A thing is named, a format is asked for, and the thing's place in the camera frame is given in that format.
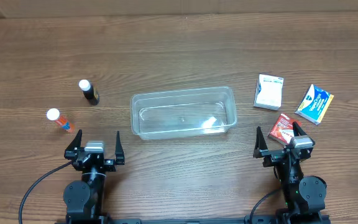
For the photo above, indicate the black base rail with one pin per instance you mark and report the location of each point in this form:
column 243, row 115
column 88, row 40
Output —
column 191, row 221

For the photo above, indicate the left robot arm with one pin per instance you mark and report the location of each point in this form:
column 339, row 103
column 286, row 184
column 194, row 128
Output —
column 84, row 197

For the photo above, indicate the dark bottle white cap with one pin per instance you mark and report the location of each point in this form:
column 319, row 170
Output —
column 89, row 91

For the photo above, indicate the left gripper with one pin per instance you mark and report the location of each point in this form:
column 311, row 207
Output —
column 93, row 158

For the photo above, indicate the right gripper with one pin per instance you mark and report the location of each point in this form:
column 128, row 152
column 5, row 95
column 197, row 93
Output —
column 281, row 156

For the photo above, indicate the red medicine box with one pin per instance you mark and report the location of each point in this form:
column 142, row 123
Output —
column 282, row 130

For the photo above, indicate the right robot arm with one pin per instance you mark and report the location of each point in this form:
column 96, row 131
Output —
column 304, row 195

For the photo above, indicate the orange tube white cap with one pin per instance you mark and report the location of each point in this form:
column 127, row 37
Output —
column 54, row 114

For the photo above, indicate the white medicine box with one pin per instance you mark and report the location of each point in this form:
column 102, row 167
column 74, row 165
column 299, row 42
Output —
column 268, row 92

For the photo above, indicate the clear plastic container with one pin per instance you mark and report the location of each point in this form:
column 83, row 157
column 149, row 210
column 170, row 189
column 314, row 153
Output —
column 183, row 113

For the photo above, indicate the blue yellow lozenge box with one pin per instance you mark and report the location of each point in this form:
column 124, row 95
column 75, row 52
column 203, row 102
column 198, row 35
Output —
column 314, row 104

